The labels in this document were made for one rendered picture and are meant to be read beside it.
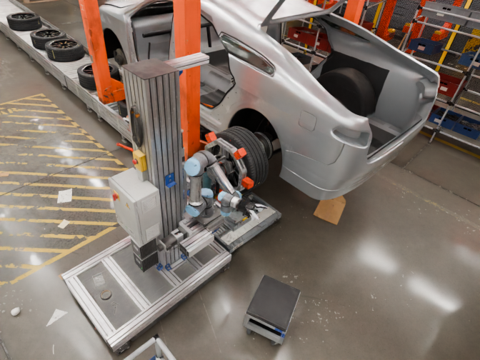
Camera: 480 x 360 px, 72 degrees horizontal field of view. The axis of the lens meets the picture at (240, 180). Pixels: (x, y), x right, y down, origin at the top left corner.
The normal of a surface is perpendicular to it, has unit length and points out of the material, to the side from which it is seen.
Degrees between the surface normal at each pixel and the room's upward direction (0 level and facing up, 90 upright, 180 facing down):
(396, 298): 0
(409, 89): 90
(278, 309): 0
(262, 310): 0
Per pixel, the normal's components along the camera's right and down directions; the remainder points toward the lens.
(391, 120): -0.72, 0.40
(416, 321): 0.08, -0.76
